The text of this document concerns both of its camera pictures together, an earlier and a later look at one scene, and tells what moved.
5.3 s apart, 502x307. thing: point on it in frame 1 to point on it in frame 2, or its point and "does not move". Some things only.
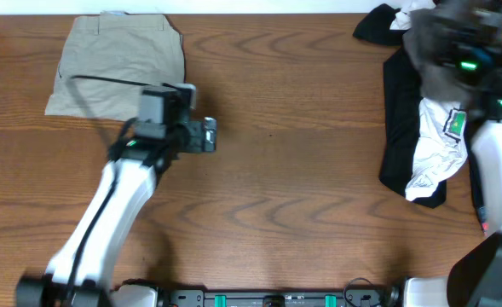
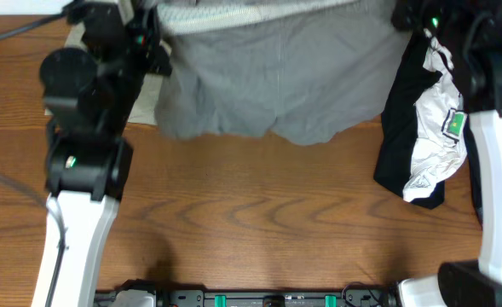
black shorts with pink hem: [482, 211] does not move
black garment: [401, 104] does not move
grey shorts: [433, 83] to [317, 72]
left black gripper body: [187, 139] to [140, 46]
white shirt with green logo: [441, 147] does not move
